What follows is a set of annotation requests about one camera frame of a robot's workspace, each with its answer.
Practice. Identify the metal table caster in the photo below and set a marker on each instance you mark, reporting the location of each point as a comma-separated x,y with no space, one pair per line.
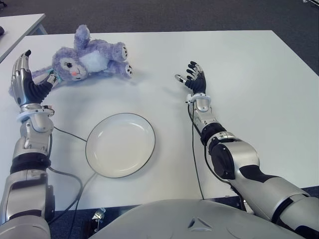
99,214

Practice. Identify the white furniture edge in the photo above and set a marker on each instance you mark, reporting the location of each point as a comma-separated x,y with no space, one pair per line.
311,1

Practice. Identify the white side table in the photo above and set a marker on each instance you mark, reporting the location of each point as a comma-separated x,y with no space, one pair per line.
17,27

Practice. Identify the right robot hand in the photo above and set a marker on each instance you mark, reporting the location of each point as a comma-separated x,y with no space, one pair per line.
198,82

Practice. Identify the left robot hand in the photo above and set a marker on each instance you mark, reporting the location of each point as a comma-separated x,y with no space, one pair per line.
22,82

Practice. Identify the small black object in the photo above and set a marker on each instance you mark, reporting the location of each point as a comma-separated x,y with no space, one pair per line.
1,30

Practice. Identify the purple plush bunny doll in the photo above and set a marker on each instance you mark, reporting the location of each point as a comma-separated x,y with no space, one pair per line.
94,59

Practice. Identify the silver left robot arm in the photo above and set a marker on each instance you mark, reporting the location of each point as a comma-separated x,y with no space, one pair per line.
27,179

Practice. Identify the grey robot torso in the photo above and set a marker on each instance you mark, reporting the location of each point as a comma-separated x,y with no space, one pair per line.
174,219

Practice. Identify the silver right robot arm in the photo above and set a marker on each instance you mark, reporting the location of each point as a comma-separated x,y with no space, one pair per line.
244,154

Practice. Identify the white plate with dark rim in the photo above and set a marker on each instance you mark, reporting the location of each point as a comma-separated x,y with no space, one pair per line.
119,147

